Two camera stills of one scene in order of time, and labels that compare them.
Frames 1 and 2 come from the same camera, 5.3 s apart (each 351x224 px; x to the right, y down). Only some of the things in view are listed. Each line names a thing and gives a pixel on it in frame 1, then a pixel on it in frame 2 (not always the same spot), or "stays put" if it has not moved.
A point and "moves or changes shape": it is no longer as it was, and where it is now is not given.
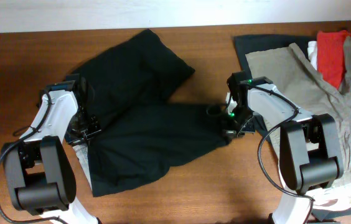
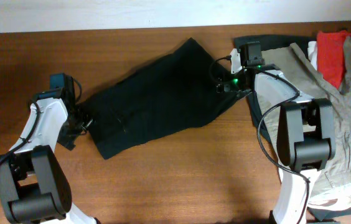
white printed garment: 343,196 stays put
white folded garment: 312,53 stays put
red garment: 330,52 stays put
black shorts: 144,135 moves or changes shape
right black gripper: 231,131 to 226,86
